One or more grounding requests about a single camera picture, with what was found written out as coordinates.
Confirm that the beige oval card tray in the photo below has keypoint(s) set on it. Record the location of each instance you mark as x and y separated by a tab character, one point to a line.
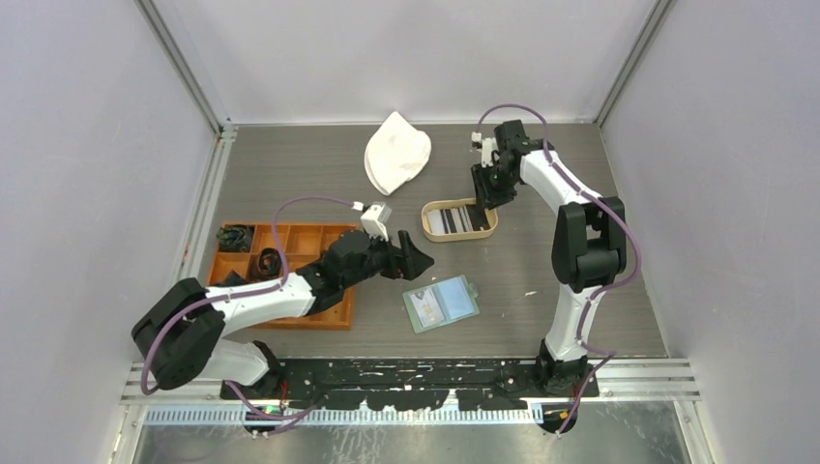
466	220

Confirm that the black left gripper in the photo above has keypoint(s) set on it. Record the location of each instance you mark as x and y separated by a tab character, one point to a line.
406	259

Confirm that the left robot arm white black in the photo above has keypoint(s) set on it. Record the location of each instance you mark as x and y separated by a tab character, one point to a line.
184	335

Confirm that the orange compartment organizer tray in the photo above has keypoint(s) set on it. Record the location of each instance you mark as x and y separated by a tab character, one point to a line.
303	243

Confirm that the white credit card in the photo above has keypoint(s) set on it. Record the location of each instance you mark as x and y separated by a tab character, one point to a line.
425	304

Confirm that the aluminium frame rail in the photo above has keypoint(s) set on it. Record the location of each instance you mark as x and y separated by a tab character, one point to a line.
641	379

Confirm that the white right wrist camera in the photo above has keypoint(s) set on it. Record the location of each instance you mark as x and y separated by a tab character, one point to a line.
486	146

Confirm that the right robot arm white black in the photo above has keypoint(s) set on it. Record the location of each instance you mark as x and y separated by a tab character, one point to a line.
589	248

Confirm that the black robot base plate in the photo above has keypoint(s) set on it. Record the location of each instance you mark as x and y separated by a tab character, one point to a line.
549	375

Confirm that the green card holder wallet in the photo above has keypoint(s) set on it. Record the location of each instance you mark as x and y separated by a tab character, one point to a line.
457	297

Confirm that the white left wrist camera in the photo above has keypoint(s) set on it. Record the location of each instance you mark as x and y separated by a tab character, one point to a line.
374	219

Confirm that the white folded cloth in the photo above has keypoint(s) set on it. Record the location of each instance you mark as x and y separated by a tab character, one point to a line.
396	154

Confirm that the silver credit card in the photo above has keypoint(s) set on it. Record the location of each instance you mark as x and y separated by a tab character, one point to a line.
437	222

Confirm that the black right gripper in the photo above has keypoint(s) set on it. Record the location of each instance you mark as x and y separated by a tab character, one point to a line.
486	197

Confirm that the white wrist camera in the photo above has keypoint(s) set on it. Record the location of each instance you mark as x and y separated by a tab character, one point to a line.
486	146
374	219

